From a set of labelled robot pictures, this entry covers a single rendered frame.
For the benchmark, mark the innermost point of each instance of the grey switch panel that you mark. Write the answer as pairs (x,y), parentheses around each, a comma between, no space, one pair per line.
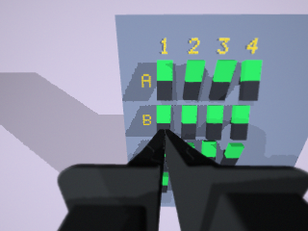
(165,85)

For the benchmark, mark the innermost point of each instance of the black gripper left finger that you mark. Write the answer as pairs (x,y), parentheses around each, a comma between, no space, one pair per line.
(137,183)

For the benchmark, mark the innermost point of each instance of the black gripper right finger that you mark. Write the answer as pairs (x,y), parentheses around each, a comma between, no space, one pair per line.
(197,182)

